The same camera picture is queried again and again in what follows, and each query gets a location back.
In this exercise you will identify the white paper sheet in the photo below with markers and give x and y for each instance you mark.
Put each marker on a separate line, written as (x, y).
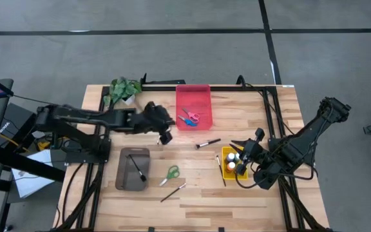
(31, 183)

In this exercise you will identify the pink translucent plastic tray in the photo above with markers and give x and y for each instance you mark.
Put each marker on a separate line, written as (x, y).
(201, 96)

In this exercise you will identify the small dark paint brush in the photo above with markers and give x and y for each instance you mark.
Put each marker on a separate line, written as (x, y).
(158, 140)

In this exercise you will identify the thin black white-tipped paint brush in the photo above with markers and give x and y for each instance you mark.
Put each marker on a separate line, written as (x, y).
(221, 170)

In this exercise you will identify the thick brush with silver ferrule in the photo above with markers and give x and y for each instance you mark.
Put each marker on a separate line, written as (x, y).
(206, 144)

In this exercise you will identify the green paint bottle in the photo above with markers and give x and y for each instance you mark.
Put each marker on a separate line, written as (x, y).
(237, 157)

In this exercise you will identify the black slanted stand bar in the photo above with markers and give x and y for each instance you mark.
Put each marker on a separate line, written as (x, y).
(27, 164)

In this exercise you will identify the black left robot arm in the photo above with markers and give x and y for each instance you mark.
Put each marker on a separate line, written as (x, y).
(121, 117)

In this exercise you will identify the yellow slotted plastic basket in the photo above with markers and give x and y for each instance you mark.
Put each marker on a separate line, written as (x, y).
(224, 175)

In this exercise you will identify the black aluminium table frame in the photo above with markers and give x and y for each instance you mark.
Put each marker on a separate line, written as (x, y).
(230, 87)

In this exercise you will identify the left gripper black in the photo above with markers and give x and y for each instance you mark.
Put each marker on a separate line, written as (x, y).
(155, 117)

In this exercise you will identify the long thin black paint brush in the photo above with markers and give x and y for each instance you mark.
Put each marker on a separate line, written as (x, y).
(172, 192)

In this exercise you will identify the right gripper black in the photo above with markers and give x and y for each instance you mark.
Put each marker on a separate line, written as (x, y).
(253, 153)

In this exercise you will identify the purple paint bottle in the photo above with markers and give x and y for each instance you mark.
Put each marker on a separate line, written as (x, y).
(230, 157)

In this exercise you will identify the black computer case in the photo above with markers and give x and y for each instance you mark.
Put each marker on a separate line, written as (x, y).
(15, 119)

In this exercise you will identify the orange paint bottle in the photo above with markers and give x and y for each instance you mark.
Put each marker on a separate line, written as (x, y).
(231, 167)

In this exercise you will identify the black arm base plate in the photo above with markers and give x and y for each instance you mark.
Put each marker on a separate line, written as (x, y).
(76, 156)

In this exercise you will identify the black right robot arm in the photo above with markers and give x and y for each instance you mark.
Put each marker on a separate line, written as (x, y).
(301, 148)

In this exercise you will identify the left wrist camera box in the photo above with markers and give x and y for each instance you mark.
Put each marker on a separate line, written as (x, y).
(166, 138)

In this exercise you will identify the black headed thin paint brush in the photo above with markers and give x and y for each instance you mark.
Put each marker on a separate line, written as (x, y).
(142, 177)

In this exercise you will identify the green plant in white pot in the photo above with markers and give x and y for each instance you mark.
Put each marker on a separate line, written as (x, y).
(122, 90)

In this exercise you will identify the grey translucent plastic tray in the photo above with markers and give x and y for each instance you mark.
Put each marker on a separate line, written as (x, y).
(126, 177)

